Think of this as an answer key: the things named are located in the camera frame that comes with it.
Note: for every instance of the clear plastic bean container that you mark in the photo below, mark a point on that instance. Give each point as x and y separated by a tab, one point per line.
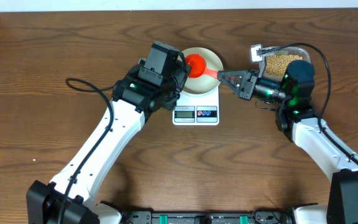
275	64

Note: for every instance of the white digital kitchen scale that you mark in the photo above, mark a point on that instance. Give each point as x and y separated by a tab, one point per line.
197	109

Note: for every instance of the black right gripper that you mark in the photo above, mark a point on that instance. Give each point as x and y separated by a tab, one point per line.
245	86

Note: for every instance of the cream bowl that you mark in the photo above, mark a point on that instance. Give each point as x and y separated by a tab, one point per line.
204	84

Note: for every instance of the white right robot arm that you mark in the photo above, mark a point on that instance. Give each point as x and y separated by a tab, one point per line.
302	125

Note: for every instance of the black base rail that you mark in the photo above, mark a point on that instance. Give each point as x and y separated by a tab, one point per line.
260	216

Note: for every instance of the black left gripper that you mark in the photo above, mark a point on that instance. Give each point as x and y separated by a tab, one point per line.
181	71

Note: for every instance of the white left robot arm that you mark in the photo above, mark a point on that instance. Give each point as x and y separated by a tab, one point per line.
70	196

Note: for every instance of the red measuring scoop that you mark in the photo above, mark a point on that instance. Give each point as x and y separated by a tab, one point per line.
198	67

